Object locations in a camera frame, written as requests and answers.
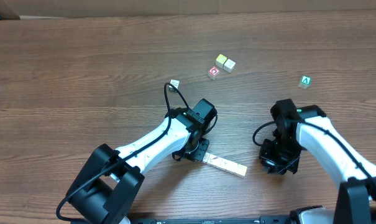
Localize green side picture block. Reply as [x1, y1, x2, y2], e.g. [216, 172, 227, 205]
[168, 80, 180, 92]

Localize yellow top wooden block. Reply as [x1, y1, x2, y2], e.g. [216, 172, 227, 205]
[215, 54, 227, 68]

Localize plain white wooden block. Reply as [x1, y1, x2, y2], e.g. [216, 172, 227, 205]
[223, 59, 236, 73]

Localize red edged picture block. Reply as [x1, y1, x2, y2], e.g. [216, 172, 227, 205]
[214, 157, 228, 170]

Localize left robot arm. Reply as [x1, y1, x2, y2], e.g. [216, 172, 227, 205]
[60, 115, 212, 223]

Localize hammer picture wooden block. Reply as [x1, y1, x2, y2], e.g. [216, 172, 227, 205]
[207, 154, 223, 169]

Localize plain cream wooden block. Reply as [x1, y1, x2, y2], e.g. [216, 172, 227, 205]
[225, 161, 239, 174]

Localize green letter wooden block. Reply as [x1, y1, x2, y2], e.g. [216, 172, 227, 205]
[298, 75, 312, 89]

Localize acorn picture wooden block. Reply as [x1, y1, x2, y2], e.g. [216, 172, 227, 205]
[234, 164, 247, 177]

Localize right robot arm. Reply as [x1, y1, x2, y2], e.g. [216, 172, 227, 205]
[259, 99, 376, 224]

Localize red top wooden block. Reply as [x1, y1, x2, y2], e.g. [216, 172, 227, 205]
[208, 66, 220, 80]

